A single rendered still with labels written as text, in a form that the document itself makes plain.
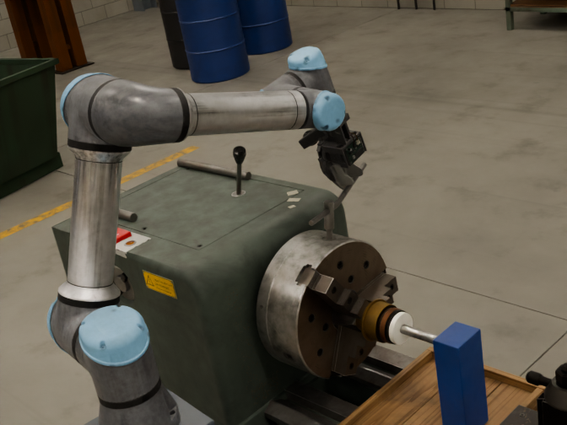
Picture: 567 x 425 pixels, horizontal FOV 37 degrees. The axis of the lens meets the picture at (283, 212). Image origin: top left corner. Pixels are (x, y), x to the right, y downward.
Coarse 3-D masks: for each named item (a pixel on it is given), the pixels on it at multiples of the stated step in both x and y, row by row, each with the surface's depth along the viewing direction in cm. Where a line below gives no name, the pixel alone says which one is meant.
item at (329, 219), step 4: (328, 200) 187; (324, 204) 186; (328, 204) 185; (332, 204) 185; (324, 208) 186; (328, 208) 185; (332, 208) 186; (332, 212) 186; (328, 216) 186; (332, 216) 186; (324, 220) 187; (328, 220) 186; (332, 220) 186; (324, 224) 187; (328, 224) 186; (332, 224) 187; (324, 228) 187; (328, 228) 187; (332, 228) 187; (328, 232) 187; (328, 236) 188
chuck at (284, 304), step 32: (288, 256) 186; (320, 256) 182; (352, 256) 188; (288, 288) 181; (352, 288) 190; (288, 320) 180; (320, 320) 184; (352, 320) 193; (288, 352) 185; (320, 352) 186
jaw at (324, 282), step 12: (312, 276) 180; (324, 276) 180; (312, 288) 180; (324, 288) 178; (336, 288) 180; (324, 300) 183; (336, 300) 180; (348, 300) 181; (360, 300) 181; (348, 312) 182; (360, 312) 180
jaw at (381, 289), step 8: (384, 272) 198; (376, 280) 194; (384, 280) 193; (392, 280) 193; (368, 288) 192; (376, 288) 191; (384, 288) 190; (392, 288) 194; (360, 296) 190; (368, 296) 189; (376, 296) 188; (384, 296) 188
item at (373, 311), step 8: (368, 304) 182; (376, 304) 181; (384, 304) 181; (392, 304) 182; (368, 312) 181; (376, 312) 180; (384, 312) 180; (392, 312) 179; (360, 320) 183; (368, 320) 180; (376, 320) 179; (384, 320) 178; (360, 328) 184; (368, 328) 180; (376, 328) 179; (384, 328) 178; (368, 336) 182; (376, 336) 180; (384, 336) 178
